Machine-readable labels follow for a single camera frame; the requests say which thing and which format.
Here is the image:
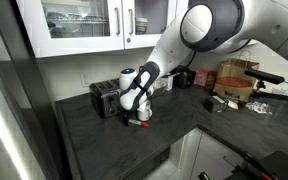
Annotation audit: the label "jar inside cabinet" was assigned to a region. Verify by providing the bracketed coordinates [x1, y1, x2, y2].
[134, 17, 149, 36]

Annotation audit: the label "crumpled plastic wrapper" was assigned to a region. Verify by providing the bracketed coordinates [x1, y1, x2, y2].
[244, 100, 273, 116]

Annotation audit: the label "white wall outlet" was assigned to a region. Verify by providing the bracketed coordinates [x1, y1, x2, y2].
[79, 72, 90, 89]

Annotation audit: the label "narrow white glass cabinet door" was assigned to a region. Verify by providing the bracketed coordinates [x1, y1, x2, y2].
[121, 0, 178, 51]

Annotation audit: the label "red and white marker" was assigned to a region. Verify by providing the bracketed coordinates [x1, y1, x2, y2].
[128, 118, 150, 128]

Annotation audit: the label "dark refrigerator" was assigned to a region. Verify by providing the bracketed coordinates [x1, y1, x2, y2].
[0, 0, 72, 180]

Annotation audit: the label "pink carton box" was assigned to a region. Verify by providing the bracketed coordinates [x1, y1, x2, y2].
[193, 68, 209, 88]

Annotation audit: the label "red carton box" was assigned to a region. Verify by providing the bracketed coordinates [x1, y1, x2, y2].
[205, 70, 219, 91]

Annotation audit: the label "black camera on stand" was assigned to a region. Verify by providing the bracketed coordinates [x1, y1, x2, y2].
[244, 68, 286, 93]

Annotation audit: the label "small black box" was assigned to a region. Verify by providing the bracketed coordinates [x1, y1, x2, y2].
[202, 95, 229, 114]

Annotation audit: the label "white upper cabinets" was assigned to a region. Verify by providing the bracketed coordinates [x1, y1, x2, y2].
[14, 0, 125, 60]

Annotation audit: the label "brown paper bag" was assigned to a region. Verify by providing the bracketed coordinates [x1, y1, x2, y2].
[212, 49, 261, 103]

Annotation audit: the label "silver four-slot toaster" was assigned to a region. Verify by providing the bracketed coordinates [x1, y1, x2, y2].
[88, 78, 128, 119]

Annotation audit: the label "black and red clamp tool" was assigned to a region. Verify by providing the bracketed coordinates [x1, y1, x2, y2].
[197, 151, 279, 180]

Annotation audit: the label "black mounting rail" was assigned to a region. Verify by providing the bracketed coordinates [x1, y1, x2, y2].
[251, 90, 288, 105]

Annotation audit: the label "white ceramic mug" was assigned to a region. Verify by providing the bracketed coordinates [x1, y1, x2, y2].
[136, 99, 154, 122]

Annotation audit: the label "white patterned box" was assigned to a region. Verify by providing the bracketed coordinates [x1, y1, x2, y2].
[161, 73, 175, 92]

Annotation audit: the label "white paper scrap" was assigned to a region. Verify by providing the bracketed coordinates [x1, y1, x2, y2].
[226, 99, 240, 111]

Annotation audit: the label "black coffee maker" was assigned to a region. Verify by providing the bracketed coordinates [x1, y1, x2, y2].
[172, 64, 196, 90]

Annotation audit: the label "black cable sleeve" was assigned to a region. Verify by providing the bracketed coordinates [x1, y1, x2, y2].
[129, 60, 161, 112]

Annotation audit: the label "white lower cabinet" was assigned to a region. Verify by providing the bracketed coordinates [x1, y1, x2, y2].
[143, 127, 248, 180]

